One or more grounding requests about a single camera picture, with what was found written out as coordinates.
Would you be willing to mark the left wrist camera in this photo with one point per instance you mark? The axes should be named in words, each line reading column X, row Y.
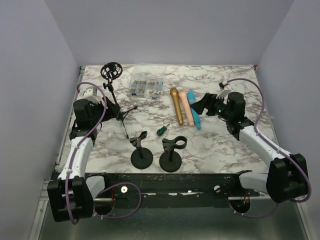
column 91, row 94

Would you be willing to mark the pink microphone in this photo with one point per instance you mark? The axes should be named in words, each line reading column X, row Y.
column 183, row 97

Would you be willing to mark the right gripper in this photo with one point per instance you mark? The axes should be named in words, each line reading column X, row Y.
column 208, row 102

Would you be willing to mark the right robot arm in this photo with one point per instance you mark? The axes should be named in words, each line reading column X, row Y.
column 287, row 173

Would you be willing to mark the black round-base mic stand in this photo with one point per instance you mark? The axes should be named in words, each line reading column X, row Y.
column 170, row 160

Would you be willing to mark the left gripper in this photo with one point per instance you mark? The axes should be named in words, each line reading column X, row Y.
column 111, row 112

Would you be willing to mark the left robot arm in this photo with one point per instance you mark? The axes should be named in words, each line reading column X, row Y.
column 77, row 155

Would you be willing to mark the blue microphone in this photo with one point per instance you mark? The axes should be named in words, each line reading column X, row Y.
column 191, row 100

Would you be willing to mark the green handle screwdriver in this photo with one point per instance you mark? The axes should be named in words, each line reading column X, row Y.
column 160, row 132

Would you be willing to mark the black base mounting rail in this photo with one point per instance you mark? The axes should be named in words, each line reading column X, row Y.
column 103, row 191

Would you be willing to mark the gold microphone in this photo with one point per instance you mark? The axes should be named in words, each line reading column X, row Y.
column 176, row 103

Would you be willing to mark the black tripod mic stand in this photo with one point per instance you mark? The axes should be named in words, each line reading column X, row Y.
column 110, row 72

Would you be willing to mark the clear screw organizer box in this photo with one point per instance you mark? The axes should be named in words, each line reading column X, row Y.
column 147, row 81

